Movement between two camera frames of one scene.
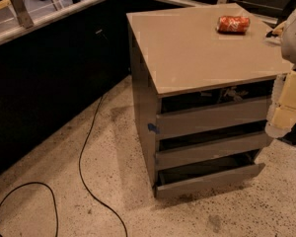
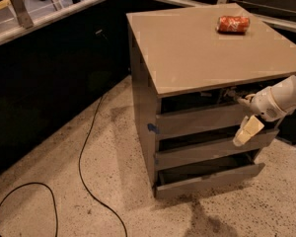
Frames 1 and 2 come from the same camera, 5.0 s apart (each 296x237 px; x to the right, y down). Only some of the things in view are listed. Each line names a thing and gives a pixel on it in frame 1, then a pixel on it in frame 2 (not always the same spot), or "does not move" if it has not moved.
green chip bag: (231, 95) does not move
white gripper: (295, 39) -> (265, 105)
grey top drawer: (179, 121) does not move
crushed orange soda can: (233, 25) does not move
